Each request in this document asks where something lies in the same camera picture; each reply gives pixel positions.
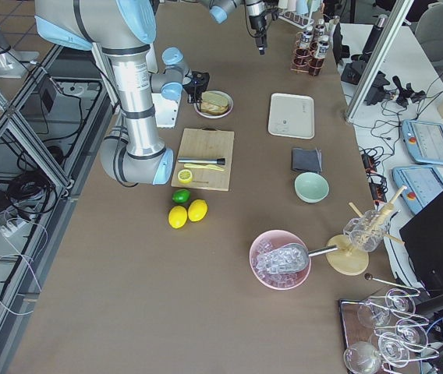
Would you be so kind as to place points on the yellow lemon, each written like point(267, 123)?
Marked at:
point(197, 210)
point(177, 217)

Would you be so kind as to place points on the green lime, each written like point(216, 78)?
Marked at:
point(181, 196)

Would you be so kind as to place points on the yellow lemon upper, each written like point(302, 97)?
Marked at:
point(197, 210)

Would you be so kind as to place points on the wooden cup stand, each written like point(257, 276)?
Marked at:
point(348, 259)

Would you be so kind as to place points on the white round plate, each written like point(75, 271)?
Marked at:
point(197, 106)

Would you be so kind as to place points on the tea bottle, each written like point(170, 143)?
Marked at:
point(321, 52)
point(303, 50)
point(319, 30)

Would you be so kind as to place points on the blue teach pendant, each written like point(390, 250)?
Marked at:
point(424, 141)
point(423, 182)

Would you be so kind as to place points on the mint green bowl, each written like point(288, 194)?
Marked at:
point(311, 187)

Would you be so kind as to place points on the black monitor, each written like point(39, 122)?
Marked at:
point(423, 237)

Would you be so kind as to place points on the yellow lemon lower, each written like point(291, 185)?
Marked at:
point(177, 217)

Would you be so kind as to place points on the copper wire bottle rack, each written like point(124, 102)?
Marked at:
point(309, 66)

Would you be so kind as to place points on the half lemon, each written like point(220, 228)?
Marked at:
point(185, 176)

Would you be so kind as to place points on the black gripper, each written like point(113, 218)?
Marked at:
point(193, 93)
point(255, 19)

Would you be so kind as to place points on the white cup rack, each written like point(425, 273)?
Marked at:
point(299, 13)

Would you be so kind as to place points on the blue teach pendant far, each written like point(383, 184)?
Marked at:
point(424, 141)

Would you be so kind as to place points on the grey folded cloth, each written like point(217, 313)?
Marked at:
point(306, 160)

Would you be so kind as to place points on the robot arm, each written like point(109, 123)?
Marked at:
point(257, 13)
point(132, 152)

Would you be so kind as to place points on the steel muddler black tip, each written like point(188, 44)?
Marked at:
point(192, 160)

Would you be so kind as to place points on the blue teach pendant near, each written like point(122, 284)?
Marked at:
point(423, 182)

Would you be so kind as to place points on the bamboo cutting board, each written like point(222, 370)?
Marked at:
point(205, 144)

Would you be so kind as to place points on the pink bowl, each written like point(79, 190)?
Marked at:
point(278, 238)

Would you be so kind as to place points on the cream rabbit tray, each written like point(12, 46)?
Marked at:
point(291, 115)

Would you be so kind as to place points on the metal ice scoop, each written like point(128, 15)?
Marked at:
point(292, 258)

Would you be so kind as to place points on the wine glass tray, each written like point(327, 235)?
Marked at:
point(384, 333)

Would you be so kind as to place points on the clear plastic ice cubes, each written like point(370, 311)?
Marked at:
point(258, 260)

